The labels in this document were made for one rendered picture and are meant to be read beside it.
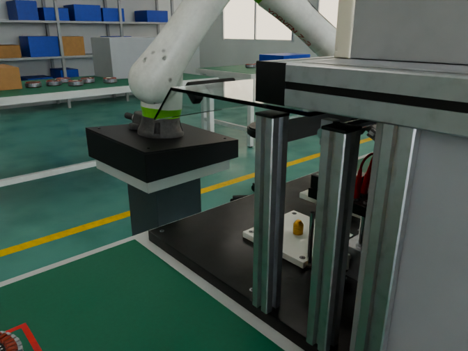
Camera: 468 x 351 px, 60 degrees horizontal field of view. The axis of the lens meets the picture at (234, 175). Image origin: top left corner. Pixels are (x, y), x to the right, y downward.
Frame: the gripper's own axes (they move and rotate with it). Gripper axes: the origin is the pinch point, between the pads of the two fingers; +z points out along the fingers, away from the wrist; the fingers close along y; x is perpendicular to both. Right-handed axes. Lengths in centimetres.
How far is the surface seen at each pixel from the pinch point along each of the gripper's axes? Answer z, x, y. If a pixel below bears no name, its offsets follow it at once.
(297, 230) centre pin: -16, -10, 59
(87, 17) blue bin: -448, -197, -383
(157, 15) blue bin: -408, -168, -498
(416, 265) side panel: -6, 13, 89
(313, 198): -17, 0, 63
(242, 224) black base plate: -25, -18, 57
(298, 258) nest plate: -13, -9, 67
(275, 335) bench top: -10, -11, 82
